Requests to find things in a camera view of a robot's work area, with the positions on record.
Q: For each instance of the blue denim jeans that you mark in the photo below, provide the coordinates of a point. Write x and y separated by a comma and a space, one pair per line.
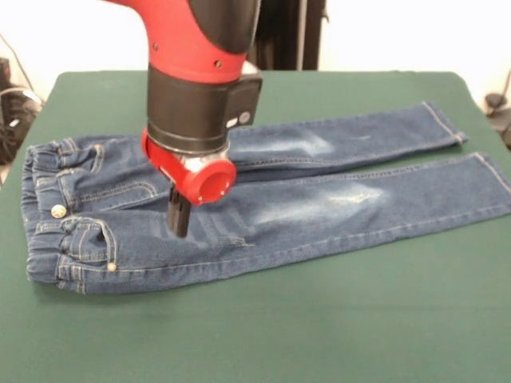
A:
319, 207

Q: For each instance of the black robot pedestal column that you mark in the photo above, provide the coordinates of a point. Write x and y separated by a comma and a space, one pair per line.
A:
291, 36

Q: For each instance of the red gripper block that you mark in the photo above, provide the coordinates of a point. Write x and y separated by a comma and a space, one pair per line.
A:
191, 175

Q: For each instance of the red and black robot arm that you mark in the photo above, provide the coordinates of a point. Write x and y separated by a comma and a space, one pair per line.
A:
191, 80

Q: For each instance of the black round stand base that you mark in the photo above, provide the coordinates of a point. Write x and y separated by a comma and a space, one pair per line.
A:
495, 99

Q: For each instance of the dark green table cloth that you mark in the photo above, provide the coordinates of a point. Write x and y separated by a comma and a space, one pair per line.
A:
239, 339

